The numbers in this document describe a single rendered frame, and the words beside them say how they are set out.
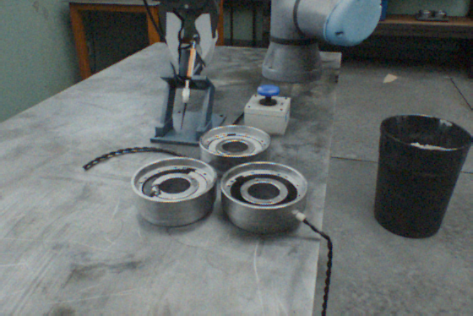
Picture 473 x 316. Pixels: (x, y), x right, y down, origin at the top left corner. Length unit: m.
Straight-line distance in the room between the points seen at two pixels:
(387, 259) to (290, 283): 1.32
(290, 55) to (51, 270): 0.70
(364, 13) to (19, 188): 0.68
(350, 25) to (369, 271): 1.04
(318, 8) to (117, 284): 0.65
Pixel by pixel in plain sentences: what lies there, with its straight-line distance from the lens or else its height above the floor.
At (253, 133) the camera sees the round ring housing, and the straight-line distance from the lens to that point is 0.64.
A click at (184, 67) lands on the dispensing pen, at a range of 0.70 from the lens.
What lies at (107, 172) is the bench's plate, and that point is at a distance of 0.63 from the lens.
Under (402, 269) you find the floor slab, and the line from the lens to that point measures 1.72.
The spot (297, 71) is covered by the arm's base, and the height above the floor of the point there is 0.83.
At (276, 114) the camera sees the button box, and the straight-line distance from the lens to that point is 0.70.
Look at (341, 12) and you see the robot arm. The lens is 0.84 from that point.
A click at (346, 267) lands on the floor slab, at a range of 1.66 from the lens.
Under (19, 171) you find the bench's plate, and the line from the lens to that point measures 0.68.
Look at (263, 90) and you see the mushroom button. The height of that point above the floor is 0.87.
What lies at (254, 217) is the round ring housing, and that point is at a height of 0.83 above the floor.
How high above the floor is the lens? 1.10
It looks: 26 degrees down
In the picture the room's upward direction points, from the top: straight up
